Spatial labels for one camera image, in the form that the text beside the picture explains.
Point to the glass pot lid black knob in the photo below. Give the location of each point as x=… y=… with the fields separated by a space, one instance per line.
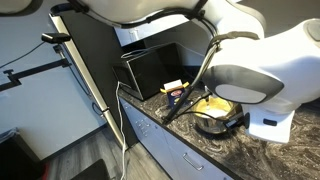
x=218 y=106

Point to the pale blue base cabinet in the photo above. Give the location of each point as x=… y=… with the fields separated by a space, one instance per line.
x=156 y=146

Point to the black external camera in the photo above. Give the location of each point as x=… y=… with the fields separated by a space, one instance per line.
x=56 y=37

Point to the black bin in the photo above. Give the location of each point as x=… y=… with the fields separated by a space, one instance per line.
x=16 y=160

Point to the blue pasta box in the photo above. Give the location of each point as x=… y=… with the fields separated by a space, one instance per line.
x=173 y=91

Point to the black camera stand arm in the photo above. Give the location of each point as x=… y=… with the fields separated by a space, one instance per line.
x=40 y=69

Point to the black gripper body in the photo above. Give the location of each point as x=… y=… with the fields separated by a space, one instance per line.
x=237 y=121

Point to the black steel refrigerator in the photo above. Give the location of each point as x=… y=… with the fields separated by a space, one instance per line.
x=100 y=90

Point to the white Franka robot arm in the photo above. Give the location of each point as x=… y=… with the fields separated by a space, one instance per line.
x=266 y=56

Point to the black steel microwave oven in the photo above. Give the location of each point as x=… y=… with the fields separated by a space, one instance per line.
x=156 y=73

